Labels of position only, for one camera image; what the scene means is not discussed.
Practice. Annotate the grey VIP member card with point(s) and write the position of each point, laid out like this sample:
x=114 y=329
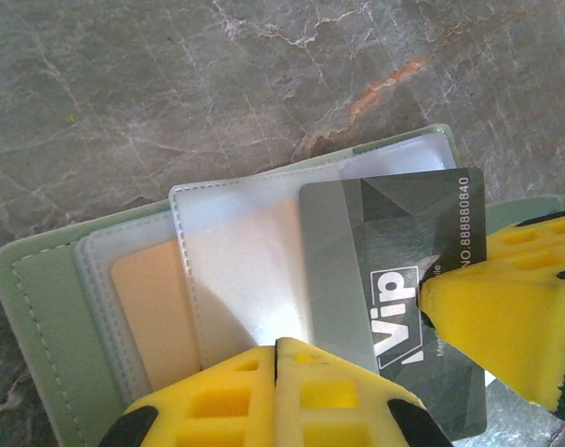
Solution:
x=356 y=256

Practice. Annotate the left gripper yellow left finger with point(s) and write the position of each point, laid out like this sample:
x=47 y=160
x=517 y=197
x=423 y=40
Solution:
x=217 y=410

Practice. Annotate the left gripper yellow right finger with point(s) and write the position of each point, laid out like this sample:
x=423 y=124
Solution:
x=328 y=410

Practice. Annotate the green leather card holder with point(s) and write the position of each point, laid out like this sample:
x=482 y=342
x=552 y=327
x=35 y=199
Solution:
x=54 y=326

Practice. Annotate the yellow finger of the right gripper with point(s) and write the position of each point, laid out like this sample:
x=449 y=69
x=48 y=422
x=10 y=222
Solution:
x=505 y=335
x=533 y=247

